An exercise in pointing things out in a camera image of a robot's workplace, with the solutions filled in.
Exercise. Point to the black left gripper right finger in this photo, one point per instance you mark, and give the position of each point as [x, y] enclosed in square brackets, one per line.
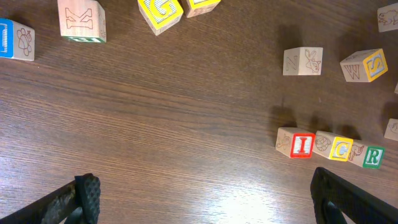
[335, 198]

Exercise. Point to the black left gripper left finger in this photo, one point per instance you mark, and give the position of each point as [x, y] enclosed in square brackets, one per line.
[75, 202]

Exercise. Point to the yellow block cluster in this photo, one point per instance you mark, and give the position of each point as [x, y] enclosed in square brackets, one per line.
[332, 146]

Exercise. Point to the green R letter block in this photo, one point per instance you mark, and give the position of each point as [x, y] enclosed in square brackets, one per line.
[366, 155]

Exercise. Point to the red I letter block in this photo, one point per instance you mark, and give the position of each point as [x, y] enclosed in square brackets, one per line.
[295, 143]

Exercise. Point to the red side wooden block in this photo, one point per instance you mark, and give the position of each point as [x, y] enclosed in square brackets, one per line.
[302, 61]

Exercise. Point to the yellow block lower middle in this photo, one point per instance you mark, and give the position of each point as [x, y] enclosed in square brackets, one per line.
[391, 131]

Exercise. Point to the yellow block near R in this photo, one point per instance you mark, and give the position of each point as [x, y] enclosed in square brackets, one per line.
[364, 66]

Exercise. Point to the blue H block lower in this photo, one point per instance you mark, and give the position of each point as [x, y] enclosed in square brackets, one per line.
[17, 40]

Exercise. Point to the green E side block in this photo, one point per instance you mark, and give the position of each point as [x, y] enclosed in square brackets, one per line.
[82, 20]

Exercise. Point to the green Z letter block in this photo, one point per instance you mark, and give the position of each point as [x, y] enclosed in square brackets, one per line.
[387, 18]

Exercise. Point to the yellow block left lower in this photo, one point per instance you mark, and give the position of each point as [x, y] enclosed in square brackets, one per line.
[160, 14]

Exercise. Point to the yellow block left middle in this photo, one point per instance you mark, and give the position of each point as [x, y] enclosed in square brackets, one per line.
[197, 7]

